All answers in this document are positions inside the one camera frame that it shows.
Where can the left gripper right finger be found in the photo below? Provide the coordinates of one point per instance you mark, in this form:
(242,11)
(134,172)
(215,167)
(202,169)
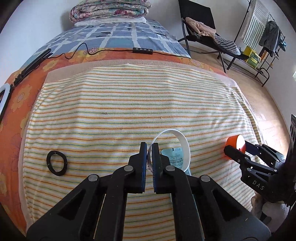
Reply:
(202,209)

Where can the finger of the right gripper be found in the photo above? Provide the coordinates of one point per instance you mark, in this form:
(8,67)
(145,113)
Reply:
(266,153)
(239,157)

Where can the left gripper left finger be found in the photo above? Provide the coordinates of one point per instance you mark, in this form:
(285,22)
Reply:
(95,209)

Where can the orange plastic cap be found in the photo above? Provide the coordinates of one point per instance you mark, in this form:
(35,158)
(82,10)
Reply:
(237,142)

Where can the light blue cream tube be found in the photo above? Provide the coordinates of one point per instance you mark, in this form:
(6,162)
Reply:
(176,158)

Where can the black clothes rack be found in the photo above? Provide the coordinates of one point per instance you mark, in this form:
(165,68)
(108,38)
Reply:
(261,73)

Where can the striped yellow towel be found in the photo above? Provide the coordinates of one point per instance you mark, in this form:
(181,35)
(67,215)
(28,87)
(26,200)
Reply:
(138,129)

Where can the yellow crate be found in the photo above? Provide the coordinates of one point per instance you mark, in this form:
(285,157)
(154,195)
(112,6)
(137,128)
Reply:
(253,58)

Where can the striped garment on chair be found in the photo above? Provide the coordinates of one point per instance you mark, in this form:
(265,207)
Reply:
(226,45)

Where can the dark hanging jacket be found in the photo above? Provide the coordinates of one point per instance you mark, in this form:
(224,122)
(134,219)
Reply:
(271,39)

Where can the orange floral bedsheet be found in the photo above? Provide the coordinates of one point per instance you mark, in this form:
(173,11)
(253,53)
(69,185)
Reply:
(20,105)

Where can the green striped hanging towel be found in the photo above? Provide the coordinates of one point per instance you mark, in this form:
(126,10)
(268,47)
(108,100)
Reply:
(255,24)

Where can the pink clothes on chair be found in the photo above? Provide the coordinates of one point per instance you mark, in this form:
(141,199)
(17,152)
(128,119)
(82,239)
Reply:
(200,28)

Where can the black folding chair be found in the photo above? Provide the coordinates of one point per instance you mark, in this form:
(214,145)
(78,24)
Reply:
(202,14)

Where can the blue checkered bedsheet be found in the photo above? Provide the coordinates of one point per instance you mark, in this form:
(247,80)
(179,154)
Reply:
(150,35)

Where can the folded floral quilt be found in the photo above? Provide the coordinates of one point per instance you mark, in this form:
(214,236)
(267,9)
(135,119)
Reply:
(87,10)

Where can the white ring light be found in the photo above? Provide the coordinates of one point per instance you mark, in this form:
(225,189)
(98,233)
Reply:
(5,97)

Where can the black ring light stand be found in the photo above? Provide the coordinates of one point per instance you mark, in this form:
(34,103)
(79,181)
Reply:
(31,67)

